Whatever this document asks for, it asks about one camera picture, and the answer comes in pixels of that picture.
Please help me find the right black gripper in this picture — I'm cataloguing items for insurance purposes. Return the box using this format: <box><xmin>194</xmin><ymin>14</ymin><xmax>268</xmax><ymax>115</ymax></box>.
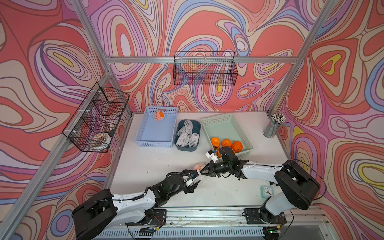
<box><xmin>199</xmin><ymin>160</ymin><xmax>231</xmax><ymax>178</ymax></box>

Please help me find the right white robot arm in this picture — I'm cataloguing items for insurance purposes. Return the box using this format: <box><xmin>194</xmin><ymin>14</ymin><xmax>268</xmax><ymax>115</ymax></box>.
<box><xmin>200</xmin><ymin>147</ymin><xmax>321</xmax><ymax>224</ymax></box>

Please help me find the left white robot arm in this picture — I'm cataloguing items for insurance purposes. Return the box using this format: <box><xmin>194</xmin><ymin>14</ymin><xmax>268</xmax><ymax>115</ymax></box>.
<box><xmin>72</xmin><ymin>170</ymin><xmax>201</xmax><ymax>240</ymax></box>

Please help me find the dark teal plastic tray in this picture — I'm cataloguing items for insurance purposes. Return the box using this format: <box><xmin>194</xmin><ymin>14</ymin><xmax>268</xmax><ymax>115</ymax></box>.
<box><xmin>174</xmin><ymin>120</ymin><xmax>201</xmax><ymax>152</ymax></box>

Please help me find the mint green perforated basket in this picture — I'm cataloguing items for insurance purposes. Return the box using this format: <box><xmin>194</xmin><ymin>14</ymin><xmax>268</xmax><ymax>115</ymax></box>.
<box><xmin>202</xmin><ymin>114</ymin><xmax>254</xmax><ymax>157</ymax></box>

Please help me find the lavender perforated plastic basket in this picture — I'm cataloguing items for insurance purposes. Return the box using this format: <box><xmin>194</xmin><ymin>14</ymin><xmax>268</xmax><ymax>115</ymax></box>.
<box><xmin>135</xmin><ymin>107</ymin><xmax>178</xmax><ymax>148</ymax></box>

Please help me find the small mint alarm clock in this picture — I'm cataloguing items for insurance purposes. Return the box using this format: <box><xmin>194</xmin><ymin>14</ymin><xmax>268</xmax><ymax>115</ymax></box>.
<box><xmin>261</xmin><ymin>185</ymin><xmax>274</xmax><ymax>199</ymax></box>

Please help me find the metal cup of pencils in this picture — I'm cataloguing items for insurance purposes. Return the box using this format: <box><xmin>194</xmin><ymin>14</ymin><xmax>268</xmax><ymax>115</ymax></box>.
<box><xmin>263</xmin><ymin>113</ymin><xmax>286</xmax><ymax>139</ymax></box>

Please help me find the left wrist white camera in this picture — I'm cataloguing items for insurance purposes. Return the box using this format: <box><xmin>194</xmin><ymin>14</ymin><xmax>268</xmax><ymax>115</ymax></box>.
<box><xmin>183</xmin><ymin>170</ymin><xmax>204</xmax><ymax>187</ymax></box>

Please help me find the wrist white camera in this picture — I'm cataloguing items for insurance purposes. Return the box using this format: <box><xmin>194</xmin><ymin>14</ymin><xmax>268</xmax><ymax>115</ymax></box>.
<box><xmin>183</xmin><ymin>170</ymin><xmax>204</xmax><ymax>187</ymax></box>
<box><xmin>206</xmin><ymin>150</ymin><xmax>219</xmax><ymax>163</ymax></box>

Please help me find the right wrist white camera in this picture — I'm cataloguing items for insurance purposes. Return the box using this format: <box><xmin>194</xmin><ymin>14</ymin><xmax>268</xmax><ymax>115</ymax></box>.
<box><xmin>206</xmin><ymin>150</ymin><xmax>219</xmax><ymax>163</ymax></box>

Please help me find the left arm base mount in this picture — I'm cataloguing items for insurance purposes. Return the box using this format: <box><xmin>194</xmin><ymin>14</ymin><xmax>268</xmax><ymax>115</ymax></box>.
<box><xmin>126</xmin><ymin>209</ymin><xmax>167</xmax><ymax>227</ymax></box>

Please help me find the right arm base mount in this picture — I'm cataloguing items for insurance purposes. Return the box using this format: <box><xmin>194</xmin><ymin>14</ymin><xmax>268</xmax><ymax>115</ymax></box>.
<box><xmin>242</xmin><ymin>208</ymin><xmax>287</xmax><ymax>225</ymax></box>

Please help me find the tape roll in wire basket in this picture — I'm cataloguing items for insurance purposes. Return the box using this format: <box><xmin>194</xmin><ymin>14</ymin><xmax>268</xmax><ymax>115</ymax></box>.
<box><xmin>90</xmin><ymin>133</ymin><xmax>110</xmax><ymax>149</ymax></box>

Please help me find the black wire basket back wall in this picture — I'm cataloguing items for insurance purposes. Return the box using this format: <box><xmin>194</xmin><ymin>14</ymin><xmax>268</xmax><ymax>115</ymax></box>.
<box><xmin>173</xmin><ymin>50</ymin><xmax>239</xmax><ymax>86</ymax></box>

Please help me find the black wire basket wall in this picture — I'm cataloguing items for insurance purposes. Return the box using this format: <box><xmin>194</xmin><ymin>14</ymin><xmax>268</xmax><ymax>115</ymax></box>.
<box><xmin>62</xmin><ymin>83</ymin><xmax>130</xmax><ymax>153</ymax></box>
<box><xmin>173</xmin><ymin>50</ymin><xmax>239</xmax><ymax>86</ymax></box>

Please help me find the black wire basket left wall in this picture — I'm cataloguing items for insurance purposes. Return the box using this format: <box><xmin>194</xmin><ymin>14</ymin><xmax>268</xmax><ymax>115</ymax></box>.
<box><xmin>62</xmin><ymin>83</ymin><xmax>130</xmax><ymax>153</ymax></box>

